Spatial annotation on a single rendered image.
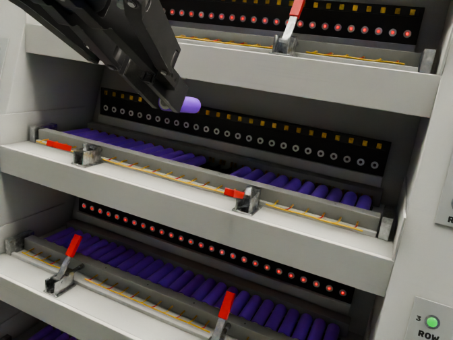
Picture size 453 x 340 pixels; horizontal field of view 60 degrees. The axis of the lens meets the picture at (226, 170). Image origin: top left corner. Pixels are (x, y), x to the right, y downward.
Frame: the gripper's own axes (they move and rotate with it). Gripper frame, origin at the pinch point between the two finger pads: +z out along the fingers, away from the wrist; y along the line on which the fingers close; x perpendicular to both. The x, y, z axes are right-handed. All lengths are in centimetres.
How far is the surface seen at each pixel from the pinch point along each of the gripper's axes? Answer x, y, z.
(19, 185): 13.3, 35.4, 23.1
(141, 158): 3.8, 11.7, 19.8
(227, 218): 9.1, -5.7, 16.4
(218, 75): -8.0, 0.4, 12.4
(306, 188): 0.9, -12.6, 24.5
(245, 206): 6.7, -6.7, 18.3
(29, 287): 27.5, 23.3, 21.7
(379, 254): 8.0, -23.5, 16.5
